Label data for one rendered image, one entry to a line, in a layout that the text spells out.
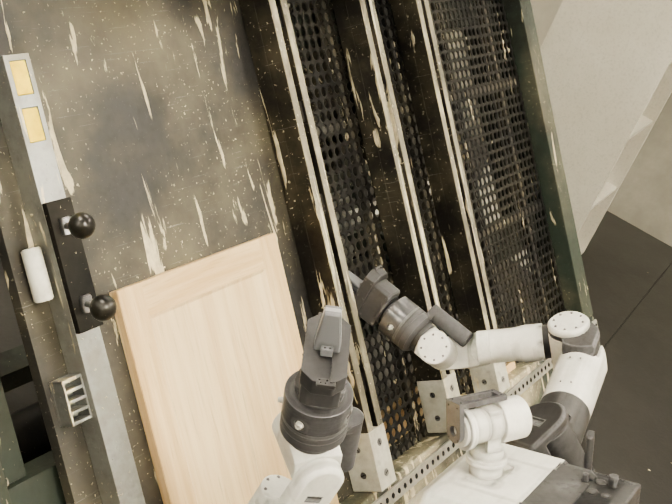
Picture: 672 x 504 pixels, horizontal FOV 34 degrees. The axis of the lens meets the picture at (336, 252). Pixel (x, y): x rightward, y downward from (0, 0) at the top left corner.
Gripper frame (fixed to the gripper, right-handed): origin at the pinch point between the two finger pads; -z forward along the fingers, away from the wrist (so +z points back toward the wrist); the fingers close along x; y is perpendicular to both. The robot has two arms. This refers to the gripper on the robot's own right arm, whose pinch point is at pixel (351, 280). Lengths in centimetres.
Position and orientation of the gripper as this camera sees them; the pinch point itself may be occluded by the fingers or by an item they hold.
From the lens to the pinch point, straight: 221.1
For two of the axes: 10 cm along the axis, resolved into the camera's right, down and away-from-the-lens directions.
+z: 7.4, 5.9, -3.2
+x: 4.1, -7.7, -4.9
